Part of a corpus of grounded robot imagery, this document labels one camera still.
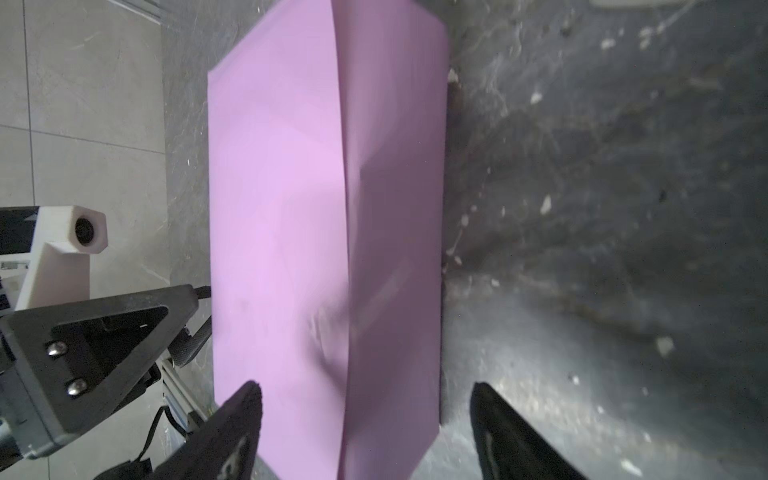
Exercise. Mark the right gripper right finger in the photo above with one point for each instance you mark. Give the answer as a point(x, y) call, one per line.
point(508, 447)

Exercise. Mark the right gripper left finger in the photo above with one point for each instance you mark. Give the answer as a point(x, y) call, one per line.
point(225, 447)

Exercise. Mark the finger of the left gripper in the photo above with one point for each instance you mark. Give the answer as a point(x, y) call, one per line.
point(185, 346)
point(67, 368)

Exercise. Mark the white tape dispenser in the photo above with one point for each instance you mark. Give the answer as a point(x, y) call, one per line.
point(634, 4)

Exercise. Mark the pink wrapping paper sheet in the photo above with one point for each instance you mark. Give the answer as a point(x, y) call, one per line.
point(327, 135)

